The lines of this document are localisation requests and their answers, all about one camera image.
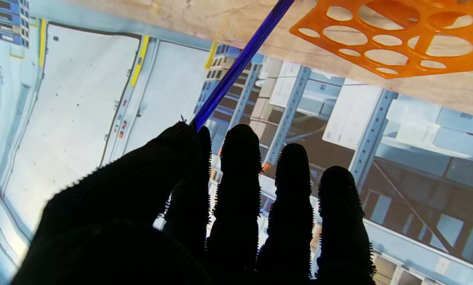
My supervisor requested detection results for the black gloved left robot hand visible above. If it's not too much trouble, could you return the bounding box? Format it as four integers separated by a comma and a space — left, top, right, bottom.
11, 122, 377, 285

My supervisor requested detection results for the blue glass rod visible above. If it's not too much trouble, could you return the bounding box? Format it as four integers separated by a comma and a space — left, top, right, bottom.
191, 0, 296, 131

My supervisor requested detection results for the printed warehouse backdrop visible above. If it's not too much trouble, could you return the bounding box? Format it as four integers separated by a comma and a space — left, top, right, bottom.
0, 0, 473, 285

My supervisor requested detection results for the orange test tube rack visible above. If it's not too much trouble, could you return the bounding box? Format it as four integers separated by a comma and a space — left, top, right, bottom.
290, 0, 473, 80

